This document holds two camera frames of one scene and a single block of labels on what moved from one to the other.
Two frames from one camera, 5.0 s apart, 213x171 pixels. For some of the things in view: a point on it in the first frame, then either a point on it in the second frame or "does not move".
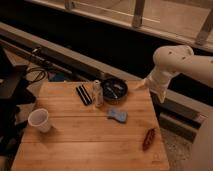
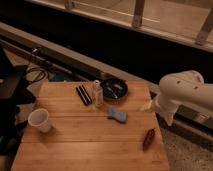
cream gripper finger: [145, 83] -> [146, 106]
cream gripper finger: [162, 96] -> [169, 119]
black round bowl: [114, 89] does not move
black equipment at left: [15, 92] does not move
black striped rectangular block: [84, 95] does not move
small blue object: [59, 77] does not move
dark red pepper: [148, 139] does not move
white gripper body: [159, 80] -> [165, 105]
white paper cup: [39, 118] does not move
